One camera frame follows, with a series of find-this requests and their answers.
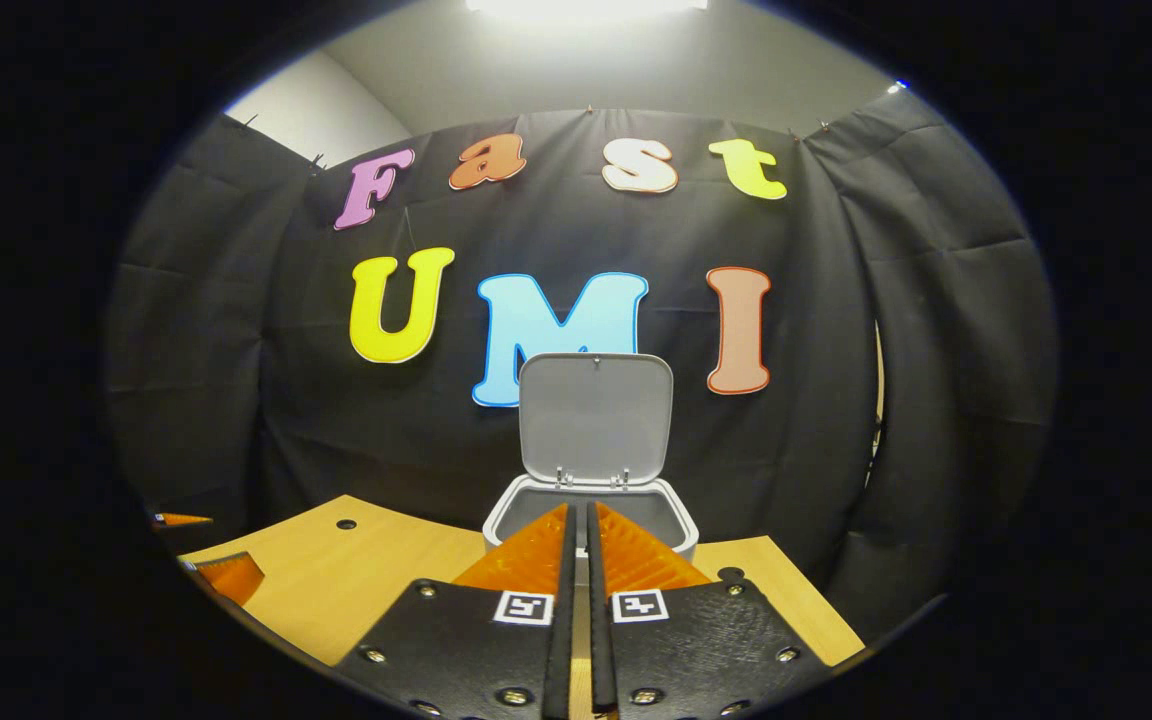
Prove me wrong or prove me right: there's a large ceiling light panel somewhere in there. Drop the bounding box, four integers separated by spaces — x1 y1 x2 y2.
466 0 709 16

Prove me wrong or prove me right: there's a black backdrop cloth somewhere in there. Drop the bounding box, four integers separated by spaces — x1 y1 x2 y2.
106 88 1057 641

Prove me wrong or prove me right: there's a wooden desktop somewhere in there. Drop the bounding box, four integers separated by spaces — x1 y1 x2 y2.
179 495 867 720

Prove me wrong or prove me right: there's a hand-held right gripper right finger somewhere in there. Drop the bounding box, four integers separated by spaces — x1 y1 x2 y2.
586 500 832 720

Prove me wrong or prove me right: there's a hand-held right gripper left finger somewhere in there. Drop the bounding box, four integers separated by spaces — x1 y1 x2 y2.
336 502 577 720

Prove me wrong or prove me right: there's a grey desktop garbage bin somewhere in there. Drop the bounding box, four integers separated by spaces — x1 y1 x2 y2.
481 352 699 563

